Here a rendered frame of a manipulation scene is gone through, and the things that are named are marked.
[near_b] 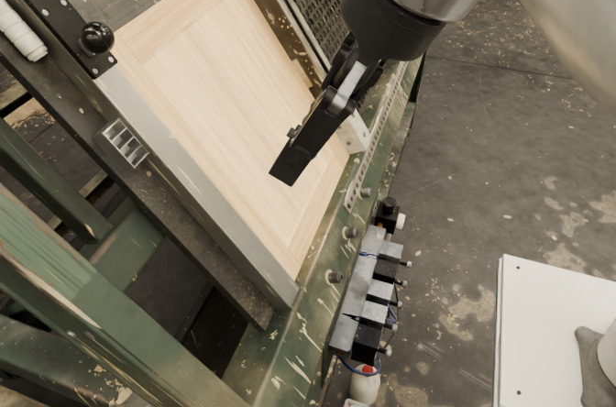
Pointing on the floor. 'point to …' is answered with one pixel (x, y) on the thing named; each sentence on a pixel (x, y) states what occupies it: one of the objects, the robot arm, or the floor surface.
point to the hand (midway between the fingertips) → (294, 157)
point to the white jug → (364, 385)
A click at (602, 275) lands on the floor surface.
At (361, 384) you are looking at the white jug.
